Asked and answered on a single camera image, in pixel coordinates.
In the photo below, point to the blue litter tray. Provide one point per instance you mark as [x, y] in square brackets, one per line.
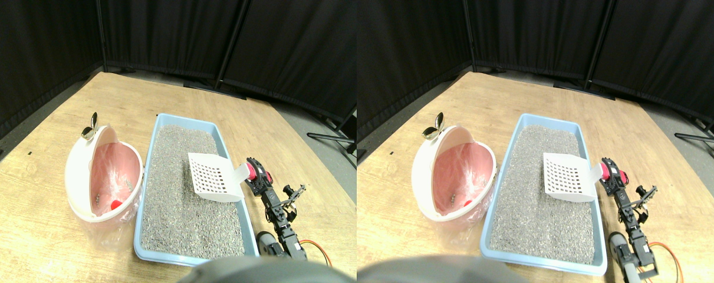
[180, 224]
[533, 230]

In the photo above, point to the flat black stand foot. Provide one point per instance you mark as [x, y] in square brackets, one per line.
[227, 93]
[595, 93]

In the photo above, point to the black curtain stand pole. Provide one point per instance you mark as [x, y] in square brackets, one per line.
[469, 35]
[101, 35]
[232, 44]
[599, 44]

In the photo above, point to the white bin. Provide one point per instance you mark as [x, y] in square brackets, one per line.
[76, 177]
[423, 177]

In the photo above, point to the black bracket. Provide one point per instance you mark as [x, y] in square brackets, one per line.
[298, 191]
[648, 193]

